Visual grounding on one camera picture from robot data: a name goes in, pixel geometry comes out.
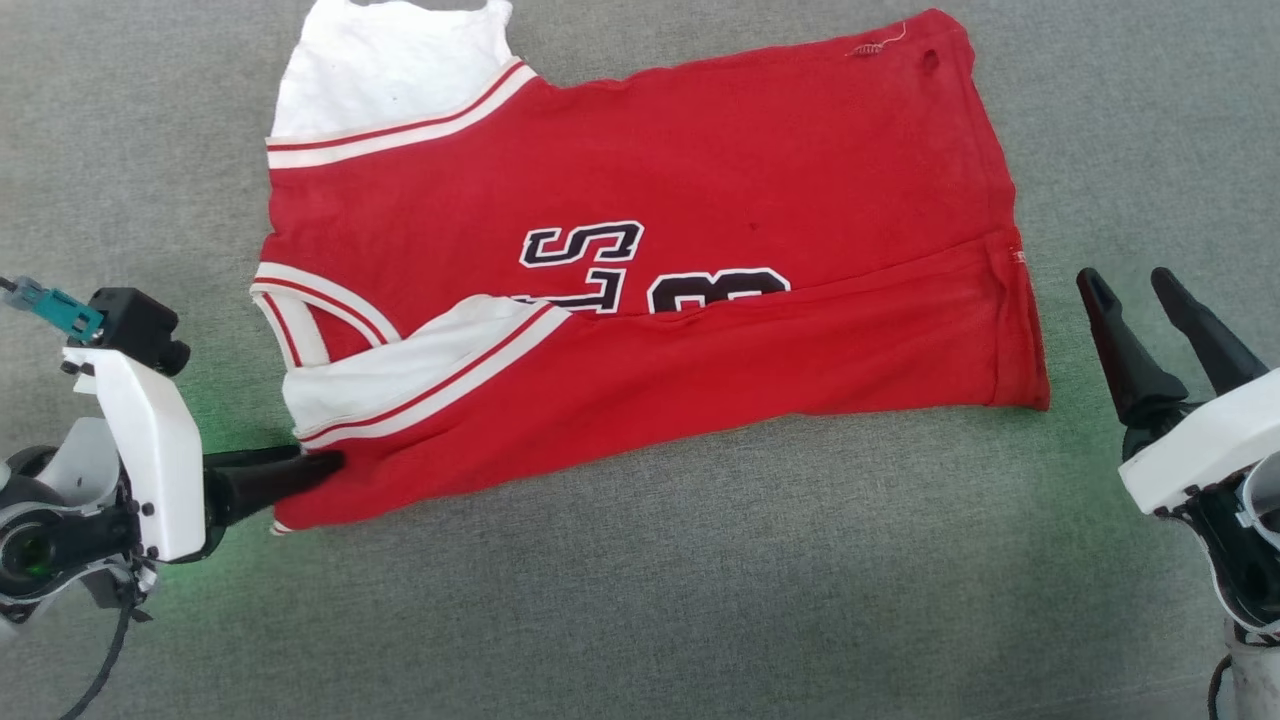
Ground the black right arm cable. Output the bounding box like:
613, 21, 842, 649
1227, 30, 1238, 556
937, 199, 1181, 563
1206, 654, 1234, 720

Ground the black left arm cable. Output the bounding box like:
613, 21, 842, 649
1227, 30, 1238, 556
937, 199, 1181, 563
58, 585, 143, 720

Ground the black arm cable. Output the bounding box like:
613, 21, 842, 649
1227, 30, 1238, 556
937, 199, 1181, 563
1206, 654, 1234, 720
58, 585, 143, 720

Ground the grey fabric sofa cushion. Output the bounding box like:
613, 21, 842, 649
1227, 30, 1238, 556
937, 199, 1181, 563
0, 0, 1280, 720

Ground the red and white jersey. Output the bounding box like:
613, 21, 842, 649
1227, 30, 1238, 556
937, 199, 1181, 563
249, 0, 1052, 536

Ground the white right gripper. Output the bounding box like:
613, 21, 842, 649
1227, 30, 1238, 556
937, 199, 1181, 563
1075, 265, 1280, 519

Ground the teal left camera connector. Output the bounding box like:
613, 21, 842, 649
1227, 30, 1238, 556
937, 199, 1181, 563
14, 276, 107, 344

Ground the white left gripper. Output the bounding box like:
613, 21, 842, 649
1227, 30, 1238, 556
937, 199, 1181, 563
61, 345, 347, 564

